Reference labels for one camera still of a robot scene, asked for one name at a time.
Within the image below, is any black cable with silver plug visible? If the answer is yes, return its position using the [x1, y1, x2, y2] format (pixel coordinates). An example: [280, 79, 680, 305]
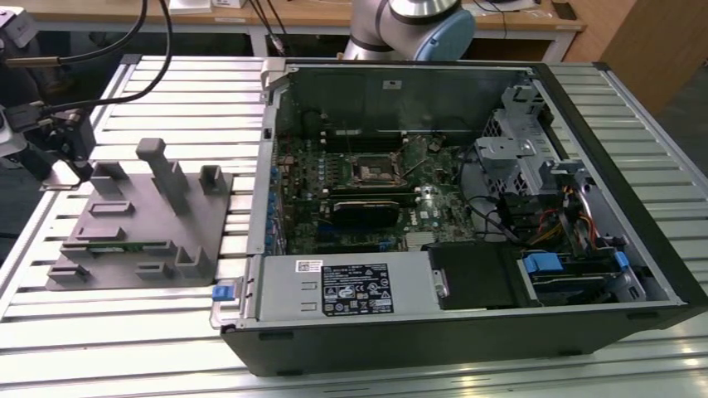
[247, 0, 290, 57]

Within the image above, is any black looped wire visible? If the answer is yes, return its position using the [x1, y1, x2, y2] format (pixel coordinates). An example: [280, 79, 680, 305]
[466, 194, 524, 245]

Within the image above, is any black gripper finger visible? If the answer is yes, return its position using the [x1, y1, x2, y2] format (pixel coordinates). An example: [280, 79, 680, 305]
[22, 140, 62, 182]
[52, 108, 100, 184]

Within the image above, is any grey parts rack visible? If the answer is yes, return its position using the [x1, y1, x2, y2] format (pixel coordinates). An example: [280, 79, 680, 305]
[43, 138, 238, 291]

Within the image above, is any black graphics card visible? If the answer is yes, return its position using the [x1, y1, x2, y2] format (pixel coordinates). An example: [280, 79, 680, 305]
[328, 199, 400, 229]

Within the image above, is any black PC case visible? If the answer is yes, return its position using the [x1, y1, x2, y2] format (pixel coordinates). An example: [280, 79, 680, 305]
[219, 57, 708, 378]

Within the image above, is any grey metal bracket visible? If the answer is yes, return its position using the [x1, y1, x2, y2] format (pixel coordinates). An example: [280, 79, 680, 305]
[544, 159, 598, 196]

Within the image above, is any silver metal drive cage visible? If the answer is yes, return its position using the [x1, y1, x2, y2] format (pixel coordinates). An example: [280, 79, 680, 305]
[472, 85, 556, 196]

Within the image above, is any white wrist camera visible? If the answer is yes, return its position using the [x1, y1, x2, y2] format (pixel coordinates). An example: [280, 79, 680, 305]
[0, 105, 30, 158]

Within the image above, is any green RAM stick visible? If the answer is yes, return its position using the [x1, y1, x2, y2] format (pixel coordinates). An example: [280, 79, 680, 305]
[88, 241, 167, 254]

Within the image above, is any green motherboard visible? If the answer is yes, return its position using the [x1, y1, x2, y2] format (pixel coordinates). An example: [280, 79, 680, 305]
[274, 133, 478, 256]

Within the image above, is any black plastic drive cover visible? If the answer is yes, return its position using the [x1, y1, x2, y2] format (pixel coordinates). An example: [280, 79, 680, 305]
[423, 241, 543, 312]

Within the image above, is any wooden desk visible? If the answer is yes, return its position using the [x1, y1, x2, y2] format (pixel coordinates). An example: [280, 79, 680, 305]
[22, 0, 588, 63]

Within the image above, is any silver chipset heat sink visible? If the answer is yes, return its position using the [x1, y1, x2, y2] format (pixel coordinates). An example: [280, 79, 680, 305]
[406, 231, 438, 250]

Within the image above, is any large white box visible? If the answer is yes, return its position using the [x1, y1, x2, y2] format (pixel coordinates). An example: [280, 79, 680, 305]
[167, 0, 215, 16]

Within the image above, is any coloured wire bundle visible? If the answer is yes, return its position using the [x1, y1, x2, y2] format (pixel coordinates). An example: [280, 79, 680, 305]
[530, 186, 603, 252]

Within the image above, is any silver power supply unit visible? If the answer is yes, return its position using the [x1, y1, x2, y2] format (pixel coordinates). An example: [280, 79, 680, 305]
[255, 252, 446, 323]

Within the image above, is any CPU socket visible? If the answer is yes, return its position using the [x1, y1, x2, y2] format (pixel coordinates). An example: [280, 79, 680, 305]
[343, 153, 404, 187]

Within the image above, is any wooden cabinet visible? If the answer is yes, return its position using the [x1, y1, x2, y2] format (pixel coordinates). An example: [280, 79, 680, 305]
[563, 0, 708, 119]

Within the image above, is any grey case release latch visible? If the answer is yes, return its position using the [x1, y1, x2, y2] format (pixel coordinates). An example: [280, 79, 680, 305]
[258, 57, 294, 91]

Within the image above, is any hard disk in blue carrier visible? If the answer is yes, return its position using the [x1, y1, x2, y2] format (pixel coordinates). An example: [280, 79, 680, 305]
[518, 251, 619, 306]

